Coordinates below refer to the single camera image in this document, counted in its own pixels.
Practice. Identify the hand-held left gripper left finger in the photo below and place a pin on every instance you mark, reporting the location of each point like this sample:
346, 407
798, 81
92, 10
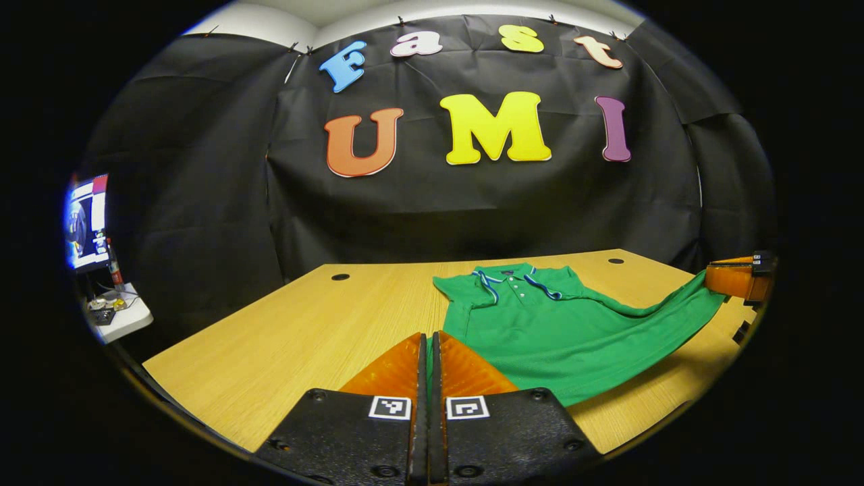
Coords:
420, 445

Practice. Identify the white side table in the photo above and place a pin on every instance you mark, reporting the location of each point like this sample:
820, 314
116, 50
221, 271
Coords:
131, 317

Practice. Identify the black backdrop cloth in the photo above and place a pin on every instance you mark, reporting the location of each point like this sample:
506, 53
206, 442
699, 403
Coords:
439, 216

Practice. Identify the computer monitor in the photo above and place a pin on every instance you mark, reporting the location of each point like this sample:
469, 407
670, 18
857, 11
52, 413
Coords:
88, 223

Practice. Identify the green T-shirt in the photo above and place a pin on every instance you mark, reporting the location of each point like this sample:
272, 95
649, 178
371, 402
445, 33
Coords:
540, 337

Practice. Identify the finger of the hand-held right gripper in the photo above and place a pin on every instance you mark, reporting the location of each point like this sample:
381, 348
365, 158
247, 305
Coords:
739, 280

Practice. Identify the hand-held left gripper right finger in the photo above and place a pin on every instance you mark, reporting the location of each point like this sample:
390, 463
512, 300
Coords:
437, 445

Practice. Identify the red drink bottle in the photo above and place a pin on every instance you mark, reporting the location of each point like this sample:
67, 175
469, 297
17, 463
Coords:
115, 266

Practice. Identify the black keyboard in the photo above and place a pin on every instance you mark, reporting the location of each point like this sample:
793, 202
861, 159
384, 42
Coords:
102, 317

